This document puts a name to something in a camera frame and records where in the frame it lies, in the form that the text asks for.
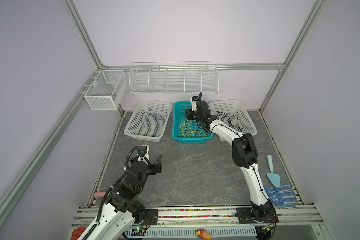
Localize white wire wall rack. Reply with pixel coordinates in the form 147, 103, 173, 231
129, 62, 220, 95

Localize blue cable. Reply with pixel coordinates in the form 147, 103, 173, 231
141, 107, 162, 128

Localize white mesh wall box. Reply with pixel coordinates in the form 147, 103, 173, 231
84, 70, 128, 111

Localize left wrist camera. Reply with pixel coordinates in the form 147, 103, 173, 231
138, 145, 149, 162

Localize aluminium frame post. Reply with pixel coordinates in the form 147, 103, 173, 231
259, 0, 328, 114

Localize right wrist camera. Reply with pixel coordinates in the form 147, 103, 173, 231
190, 96, 199, 112

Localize teal plastic basket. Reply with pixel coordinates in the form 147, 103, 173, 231
172, 102, 213, 144

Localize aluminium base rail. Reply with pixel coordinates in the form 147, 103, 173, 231
70, 203, 323, 240

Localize red yellow toy figure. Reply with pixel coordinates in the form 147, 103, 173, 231
196, 229, 212, 240

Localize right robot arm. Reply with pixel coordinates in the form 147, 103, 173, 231
185, 93, 278, 226

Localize blue white patterned cloth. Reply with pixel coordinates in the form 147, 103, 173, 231
264, 185, 299, 209

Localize red gloved hand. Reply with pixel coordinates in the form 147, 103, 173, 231
70, 227, 86, 240

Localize light blue scoop tool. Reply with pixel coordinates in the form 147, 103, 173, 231
267, 155, 281, 188

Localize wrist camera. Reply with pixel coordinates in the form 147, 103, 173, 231
138, 145, 149, 162
190, 96, 199, 112

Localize pink object at edge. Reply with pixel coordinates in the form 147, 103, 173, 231
94, 192, 106, 199

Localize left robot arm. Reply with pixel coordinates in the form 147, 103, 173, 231
78, 145, 162, 240

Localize white plastic basket right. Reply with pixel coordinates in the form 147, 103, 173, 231
208, 100, 258, 136

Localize white plastic basket left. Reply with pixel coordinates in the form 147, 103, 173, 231
124, 100, 172, 143

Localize white plastic basket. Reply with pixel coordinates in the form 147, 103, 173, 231
124, 100, 172, 143
208, 100, 258, 136

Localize black cable pulled free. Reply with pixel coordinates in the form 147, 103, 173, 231
217, 112, 246, 132

